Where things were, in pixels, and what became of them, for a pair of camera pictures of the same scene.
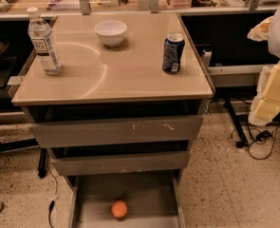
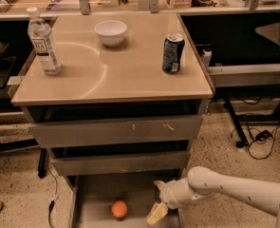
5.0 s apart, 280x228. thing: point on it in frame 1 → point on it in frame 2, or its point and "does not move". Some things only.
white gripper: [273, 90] → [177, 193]
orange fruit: [119, 209] does not move
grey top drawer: [169, 129] does not move
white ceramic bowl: [111, 32] does not move
